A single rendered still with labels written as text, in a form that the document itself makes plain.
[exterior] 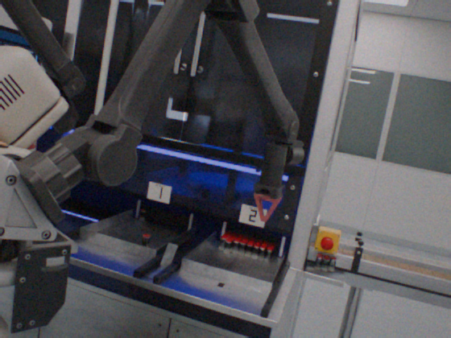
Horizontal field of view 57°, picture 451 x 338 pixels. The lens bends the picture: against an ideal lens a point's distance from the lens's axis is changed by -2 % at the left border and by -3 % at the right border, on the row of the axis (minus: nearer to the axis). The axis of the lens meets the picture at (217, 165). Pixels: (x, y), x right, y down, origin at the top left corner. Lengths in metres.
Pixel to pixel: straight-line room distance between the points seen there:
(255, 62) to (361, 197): 5.18
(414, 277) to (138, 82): 1.15
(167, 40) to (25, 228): 0.37
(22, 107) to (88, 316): 1.16
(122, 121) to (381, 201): 5.50
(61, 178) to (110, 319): 1.15
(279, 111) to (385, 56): 5.08
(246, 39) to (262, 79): 0.11
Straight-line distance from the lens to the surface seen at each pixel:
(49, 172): 0.65
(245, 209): 1.42
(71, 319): 1.85
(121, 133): 0.68
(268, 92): 0.98
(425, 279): 1.57
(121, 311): 1.71
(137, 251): 1.29
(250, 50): 0.91
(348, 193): 6.02
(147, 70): 0.72
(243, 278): 1.20
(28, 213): 0.67
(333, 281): 1.44
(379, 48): 6.07
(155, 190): 1.52
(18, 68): 0.77
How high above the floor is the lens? 1.34
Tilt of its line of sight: 7 degrees down
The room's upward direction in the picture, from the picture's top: 10 degrees clockwise
